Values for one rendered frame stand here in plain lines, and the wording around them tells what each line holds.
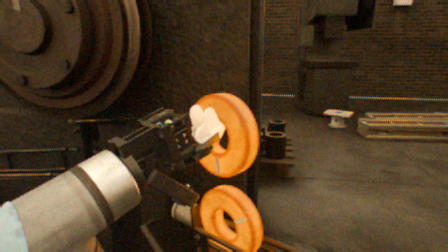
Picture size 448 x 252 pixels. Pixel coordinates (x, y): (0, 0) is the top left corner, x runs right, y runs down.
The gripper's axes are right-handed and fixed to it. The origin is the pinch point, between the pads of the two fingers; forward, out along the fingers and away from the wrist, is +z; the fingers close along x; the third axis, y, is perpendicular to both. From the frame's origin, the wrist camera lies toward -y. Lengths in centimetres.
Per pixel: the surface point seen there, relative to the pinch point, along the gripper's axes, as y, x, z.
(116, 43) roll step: 16.2, 30.1, 0.1
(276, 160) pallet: -118, 89, 129
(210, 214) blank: -20.5, 4.2, -5.3
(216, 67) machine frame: 2.6, 22.8, 23.2
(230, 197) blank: -14.3, -1.7, -3.4
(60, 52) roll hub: 17.4, 35.6, -10.8
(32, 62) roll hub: 16.6, 41.9, -15.6
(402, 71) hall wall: -220, 115, 649
